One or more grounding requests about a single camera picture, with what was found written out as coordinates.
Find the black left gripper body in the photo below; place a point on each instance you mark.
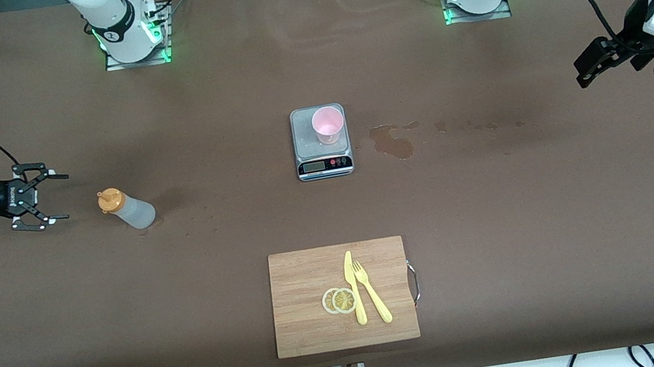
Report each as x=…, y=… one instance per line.
x=631, y=41

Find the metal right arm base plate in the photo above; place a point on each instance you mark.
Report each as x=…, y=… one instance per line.
x=140, y=62

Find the squeeze bottle with orange cap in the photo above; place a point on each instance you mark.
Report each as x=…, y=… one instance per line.
x=131, y=213

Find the pink cup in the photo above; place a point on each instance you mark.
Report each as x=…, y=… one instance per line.
x=327, y=124

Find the wooden cutting board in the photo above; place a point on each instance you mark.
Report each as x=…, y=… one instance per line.
x=309, y=317

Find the yellow plastic fork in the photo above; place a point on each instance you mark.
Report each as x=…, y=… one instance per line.
x=372, y=294

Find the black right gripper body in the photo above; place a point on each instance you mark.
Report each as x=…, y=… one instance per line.
x=5, y=198

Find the yellow plastic knife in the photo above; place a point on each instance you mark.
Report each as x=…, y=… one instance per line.
x=354, y=291

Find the brown liquid puddle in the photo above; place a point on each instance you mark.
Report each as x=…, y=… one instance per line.
x=394, y=145

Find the lemon slice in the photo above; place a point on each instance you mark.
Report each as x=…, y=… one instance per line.
x=345, y=300
x=327, y=301

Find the silver kitchen scale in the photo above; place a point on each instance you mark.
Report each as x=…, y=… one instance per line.
x=308, y=147

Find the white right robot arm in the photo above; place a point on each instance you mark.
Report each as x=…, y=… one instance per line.
x=111, y=21

